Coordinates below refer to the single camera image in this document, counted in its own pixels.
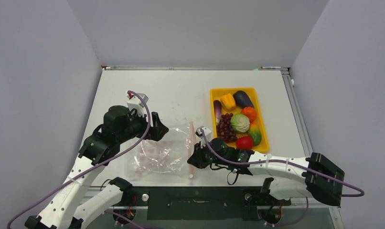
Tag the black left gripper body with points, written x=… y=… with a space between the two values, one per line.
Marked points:
x=137 y=127

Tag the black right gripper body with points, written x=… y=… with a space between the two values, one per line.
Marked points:
x=207 y=160

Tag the green cabbage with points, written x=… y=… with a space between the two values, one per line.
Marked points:
x=240 y=123

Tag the clear zip top bag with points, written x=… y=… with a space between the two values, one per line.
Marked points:
x=163 y=161

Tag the yellow plastic tray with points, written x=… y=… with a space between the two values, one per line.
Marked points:
x=215 y=94

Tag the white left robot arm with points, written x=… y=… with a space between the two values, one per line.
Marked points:
x=65 y=211

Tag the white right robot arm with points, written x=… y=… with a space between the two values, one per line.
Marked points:
x=286 y=177

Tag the red grape bunch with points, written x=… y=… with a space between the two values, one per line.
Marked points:
x=224 y=129

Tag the red tomato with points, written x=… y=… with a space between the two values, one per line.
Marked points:
x=245 y=143

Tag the green orange mango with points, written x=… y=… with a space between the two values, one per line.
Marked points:
x=255 y=133

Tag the slim purple white eggplant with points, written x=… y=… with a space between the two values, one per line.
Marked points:
x=217 y=111

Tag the yellow bell pepper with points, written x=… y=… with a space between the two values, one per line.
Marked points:
x=228 y=102

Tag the dark purple eggplant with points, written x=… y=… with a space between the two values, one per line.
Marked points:
x=242 y=99

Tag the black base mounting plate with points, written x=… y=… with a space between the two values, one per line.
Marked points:
x=201 y=203

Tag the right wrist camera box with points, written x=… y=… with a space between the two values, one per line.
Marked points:
x=204 y=133

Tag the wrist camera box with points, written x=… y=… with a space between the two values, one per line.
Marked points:
x=204 y=133
x=135 y=103

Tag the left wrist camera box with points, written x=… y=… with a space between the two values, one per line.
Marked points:
x=135 y=103

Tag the aluminium frame rail back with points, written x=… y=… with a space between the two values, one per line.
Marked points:
x=131 y=68

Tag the aluminium frame rail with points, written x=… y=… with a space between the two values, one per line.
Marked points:
x=301 y=126
x=131 y=68

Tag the aluminium frame rail right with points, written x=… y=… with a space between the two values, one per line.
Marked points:
x=301 y=126

